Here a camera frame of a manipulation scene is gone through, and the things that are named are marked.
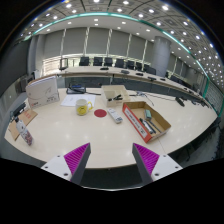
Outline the yellow mug with face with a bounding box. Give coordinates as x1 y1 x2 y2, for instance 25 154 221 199
75 98 94 117

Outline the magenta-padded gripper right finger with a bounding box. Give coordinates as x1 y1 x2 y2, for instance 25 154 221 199
131 142 183 185

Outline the red-edged cardboard box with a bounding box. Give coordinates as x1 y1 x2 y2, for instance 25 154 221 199
121 100 172 144

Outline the black tray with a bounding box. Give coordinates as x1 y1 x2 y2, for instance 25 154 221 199
65 84 87 95

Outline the white paper sheet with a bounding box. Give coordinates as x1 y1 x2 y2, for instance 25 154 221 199
60 94 97 108

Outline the white printed carton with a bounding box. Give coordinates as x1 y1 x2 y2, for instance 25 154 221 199
25 75 61 110

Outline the row of black office chairs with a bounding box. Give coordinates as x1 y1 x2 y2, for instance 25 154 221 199
78 56 157 76

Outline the group of ceiling lights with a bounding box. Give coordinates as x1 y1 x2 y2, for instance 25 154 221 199
19 0 224 81

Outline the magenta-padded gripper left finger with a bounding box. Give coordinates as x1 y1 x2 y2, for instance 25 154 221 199
40 142 92 186

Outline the flat round red coaster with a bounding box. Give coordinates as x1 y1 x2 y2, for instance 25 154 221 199
93 109 108 119

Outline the patterned drink bottle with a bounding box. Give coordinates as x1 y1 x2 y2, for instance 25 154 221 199
14 116 34 147

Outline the black marker pen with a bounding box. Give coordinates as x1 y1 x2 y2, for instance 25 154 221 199
138 117 156 136

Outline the small beige cardboard box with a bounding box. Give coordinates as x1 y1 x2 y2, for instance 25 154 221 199
100 84 131 108

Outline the teal eraser block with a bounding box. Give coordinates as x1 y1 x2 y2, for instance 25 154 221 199
143 109 153 121

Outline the black device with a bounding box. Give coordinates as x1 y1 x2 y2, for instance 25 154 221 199
9 101 28 118

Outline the long curved conference desk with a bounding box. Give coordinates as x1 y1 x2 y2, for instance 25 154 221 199
43 65 214 109

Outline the white remote control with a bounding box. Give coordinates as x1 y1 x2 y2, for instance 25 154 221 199
106 107 124 125

